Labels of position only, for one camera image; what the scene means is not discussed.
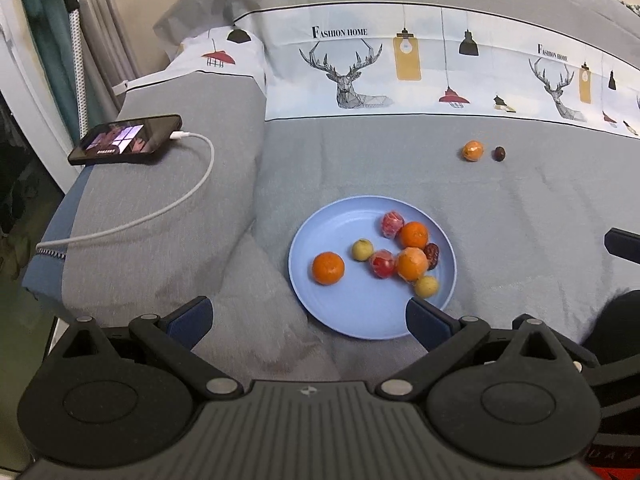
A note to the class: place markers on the dark jujube far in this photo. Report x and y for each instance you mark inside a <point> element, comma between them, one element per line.
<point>499,153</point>

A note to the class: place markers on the black smartphone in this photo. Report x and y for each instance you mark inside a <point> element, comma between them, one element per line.
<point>136,140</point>

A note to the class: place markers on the dried red jujube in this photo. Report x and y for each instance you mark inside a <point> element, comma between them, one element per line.
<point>431,251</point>

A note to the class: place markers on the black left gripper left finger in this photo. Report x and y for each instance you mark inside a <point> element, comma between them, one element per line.
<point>119,395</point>

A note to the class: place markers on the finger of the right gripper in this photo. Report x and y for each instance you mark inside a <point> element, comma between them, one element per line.
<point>623,244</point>
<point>576,352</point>

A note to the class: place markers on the printed deer sofa cover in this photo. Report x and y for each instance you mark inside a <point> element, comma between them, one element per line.
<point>335,98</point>

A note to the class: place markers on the white window frame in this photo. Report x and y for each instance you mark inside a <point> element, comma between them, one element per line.
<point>27,92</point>

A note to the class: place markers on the yellow small fruit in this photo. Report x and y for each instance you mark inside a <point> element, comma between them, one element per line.
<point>362,250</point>

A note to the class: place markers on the bare orange mandarin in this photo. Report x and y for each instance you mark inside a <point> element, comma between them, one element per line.
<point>414,234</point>

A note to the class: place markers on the red tomato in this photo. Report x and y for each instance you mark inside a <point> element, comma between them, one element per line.
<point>382,264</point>

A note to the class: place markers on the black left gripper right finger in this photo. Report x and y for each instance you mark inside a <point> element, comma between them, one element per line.
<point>505,397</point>

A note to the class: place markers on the red fruit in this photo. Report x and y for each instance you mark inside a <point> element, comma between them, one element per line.
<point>391,224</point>

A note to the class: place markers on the yellow-green small fruit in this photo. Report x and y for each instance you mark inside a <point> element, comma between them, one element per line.
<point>426,286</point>

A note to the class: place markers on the orange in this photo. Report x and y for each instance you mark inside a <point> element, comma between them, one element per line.
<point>411,264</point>
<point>472,151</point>

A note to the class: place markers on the grey curtain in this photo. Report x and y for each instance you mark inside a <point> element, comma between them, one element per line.
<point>109,58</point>

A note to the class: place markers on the blue round plate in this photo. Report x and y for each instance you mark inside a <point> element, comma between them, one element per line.
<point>361,305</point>

